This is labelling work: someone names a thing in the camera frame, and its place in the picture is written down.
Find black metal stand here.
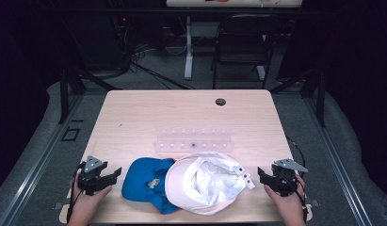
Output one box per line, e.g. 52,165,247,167
269,67,328,128
57,67,123,125

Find blue baseball cap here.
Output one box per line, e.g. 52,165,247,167
121,156,182,216

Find person's left hand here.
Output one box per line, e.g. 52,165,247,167
68,173,114,225

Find black cable beside table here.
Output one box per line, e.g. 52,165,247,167
285,135,307,172

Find aluminium floor rail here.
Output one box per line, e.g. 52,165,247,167
0,93,86,226
302,96,375,226

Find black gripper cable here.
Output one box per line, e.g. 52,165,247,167
66,162,87,224
288,175,310,224

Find clear acrylic cap rack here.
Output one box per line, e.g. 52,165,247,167
153,126,235,155

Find white desk leg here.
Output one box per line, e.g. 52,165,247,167
184,16,195,81

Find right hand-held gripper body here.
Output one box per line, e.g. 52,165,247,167
270,158,309,198

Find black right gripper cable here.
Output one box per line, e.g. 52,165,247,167
288,175,310,224

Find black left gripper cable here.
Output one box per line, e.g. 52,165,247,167
66,162,87,224

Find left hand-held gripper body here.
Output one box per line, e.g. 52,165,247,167
77,154,109,196

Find person's right hand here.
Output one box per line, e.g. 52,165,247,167
264,173,308,226

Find black folding chair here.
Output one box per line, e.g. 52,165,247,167
210,13,285,90

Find white baseball cap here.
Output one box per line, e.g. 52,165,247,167
164,152,256,217

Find black floor cables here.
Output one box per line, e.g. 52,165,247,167
128,59,197,90

